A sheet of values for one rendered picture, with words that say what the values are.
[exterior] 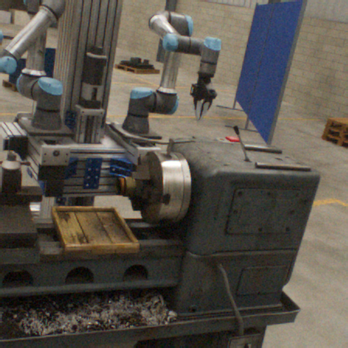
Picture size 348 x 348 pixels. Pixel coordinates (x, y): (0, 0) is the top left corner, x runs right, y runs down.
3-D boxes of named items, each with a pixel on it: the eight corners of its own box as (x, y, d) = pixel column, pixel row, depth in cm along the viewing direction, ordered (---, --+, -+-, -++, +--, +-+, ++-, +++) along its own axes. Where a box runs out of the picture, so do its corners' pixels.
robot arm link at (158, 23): (144, 4, 243) (170, 31, 203) (164, 8, 247) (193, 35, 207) (139, 26, 248) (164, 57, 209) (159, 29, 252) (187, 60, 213)
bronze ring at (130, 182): (136, 172, 205) (115, 172, 201) (143, 181, 197) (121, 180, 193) (133, 193, 207) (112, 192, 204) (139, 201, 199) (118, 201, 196)
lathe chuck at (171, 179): (149, 197, 227) (165, 139, 213) (171, 238, 203) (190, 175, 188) (131, 197, 224) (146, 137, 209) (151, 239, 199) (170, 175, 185)
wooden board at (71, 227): (114, 214, 223) (116, 207, 222) (138, 252, 193) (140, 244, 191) (50, 214, 211) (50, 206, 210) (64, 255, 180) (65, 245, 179)
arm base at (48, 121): (27, 121, 237) (29, 102, 234) (57, 122, 245) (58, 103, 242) (35, 130, 225) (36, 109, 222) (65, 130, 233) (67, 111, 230)
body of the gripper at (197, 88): (203, 98, 220) (208, 71, 216) (212, 102, 213) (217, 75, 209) (189, 95, 216) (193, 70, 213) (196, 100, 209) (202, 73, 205)
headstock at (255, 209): (252, 208, 264) (269, 141, 252) (304, 251, 223) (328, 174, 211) (154, 207, 239) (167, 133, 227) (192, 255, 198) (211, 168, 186)
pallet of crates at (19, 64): (57, 87, 952) (62, 47, 928) (81, 96, 903) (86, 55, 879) (1, 85, 866) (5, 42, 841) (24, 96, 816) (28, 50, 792)
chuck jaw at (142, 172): (153, 182, 208) (151, 155, 211) (157, 179, 204) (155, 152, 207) (129, 181, 204) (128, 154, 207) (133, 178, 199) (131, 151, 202)
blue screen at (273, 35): (216, 106, 1084) (238, -1, 1011) (250, 112, 1088) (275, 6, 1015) (238, 158, 693) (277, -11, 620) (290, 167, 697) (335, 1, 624)
